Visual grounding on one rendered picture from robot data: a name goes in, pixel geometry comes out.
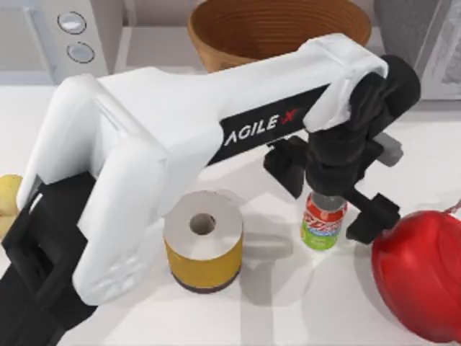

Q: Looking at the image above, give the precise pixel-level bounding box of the red round pouch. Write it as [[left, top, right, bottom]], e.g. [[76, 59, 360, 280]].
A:
[[370, 197, 461, 343]]

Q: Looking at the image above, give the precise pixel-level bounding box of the round microwave knob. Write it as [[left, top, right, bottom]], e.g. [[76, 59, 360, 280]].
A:
[[66, 40, 97, 66], [56, 11, 88, 34]]

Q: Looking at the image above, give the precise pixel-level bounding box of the pale microwave oven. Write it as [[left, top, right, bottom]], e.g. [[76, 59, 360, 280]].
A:
[[0, 0, 125, 87]]

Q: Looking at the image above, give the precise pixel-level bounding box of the red and green can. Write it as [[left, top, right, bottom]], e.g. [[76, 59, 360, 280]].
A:
[[300, 190, 349, 252]]

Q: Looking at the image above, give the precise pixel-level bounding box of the brown ribbed basket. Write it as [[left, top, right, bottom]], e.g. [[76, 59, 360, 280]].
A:
[[187, 0, 373, 74]]

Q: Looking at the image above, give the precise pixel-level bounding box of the grey cabinet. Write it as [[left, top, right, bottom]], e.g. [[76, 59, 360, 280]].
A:
[[373, 0, 461, 105]]

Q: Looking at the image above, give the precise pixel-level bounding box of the paper roll with yellow wrapper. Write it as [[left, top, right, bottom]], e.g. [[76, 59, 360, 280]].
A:
[[161, 188, 246, 293]]

